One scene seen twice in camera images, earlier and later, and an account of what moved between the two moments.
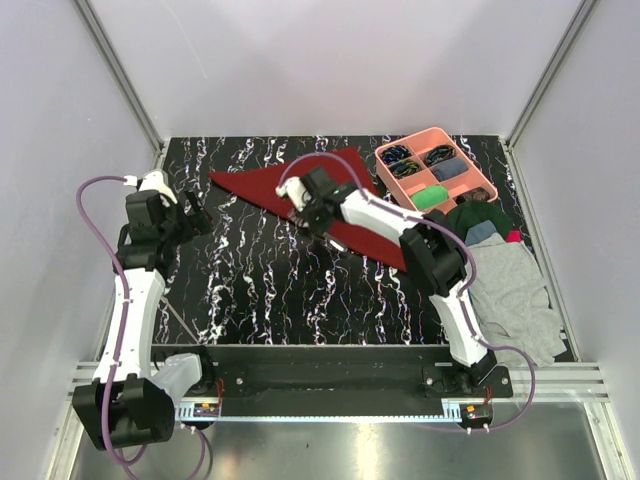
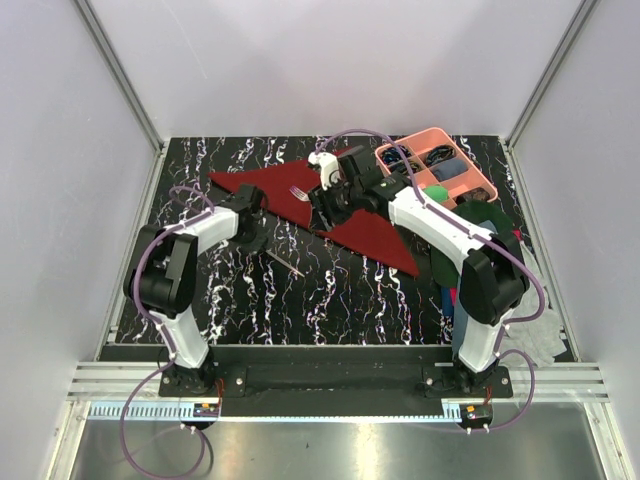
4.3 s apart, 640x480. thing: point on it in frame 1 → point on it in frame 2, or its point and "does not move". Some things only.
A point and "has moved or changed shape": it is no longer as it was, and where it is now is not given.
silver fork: (179, 317) has moved or changed shape
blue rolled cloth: (448, 168) does not move
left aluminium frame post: (109, 52) does not move
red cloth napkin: (345, 166) does not move
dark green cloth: (466, 214) does not move
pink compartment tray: (427, 171) does not move
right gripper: (303, 207) → (320, 209)
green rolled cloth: (429, 196) does not move
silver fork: (337, 245) has moved or changed shape
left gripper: (201, 219) → (260, 243)
